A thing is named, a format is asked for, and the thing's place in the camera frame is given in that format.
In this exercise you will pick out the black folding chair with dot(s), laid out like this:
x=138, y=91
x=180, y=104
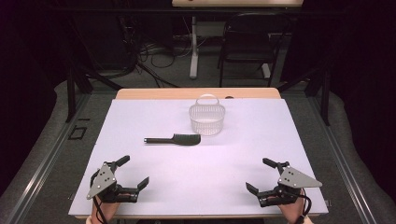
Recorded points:
x=249, y=46

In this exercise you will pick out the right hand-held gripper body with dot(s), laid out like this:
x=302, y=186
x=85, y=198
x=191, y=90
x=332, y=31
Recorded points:
x=294, y=179

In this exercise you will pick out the white table mat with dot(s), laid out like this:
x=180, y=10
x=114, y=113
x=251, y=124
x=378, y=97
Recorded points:
x=193, y=174

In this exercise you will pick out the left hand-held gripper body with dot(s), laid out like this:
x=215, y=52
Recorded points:
x=102, y=182

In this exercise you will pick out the black metal stand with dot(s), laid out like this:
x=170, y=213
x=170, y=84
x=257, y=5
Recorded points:
x=325, y=93
x=71, y=93

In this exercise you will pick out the person's left hand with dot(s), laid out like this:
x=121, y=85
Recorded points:
x=109, y=210

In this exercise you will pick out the aluminium floor rail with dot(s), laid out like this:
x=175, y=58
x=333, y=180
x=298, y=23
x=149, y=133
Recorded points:
x=339, y=161
x=46, y=161

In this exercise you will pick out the person's right hand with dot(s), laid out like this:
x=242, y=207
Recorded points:
x=294, y=211

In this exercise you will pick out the white-legged wooden desk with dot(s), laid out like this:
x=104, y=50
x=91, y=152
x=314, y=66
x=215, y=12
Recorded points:
x=236, y=2

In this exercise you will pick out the black comb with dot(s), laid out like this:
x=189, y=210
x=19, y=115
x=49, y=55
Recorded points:
x=185, y=140

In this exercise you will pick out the white plastic basket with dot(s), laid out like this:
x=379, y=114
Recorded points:
x=207, y=127

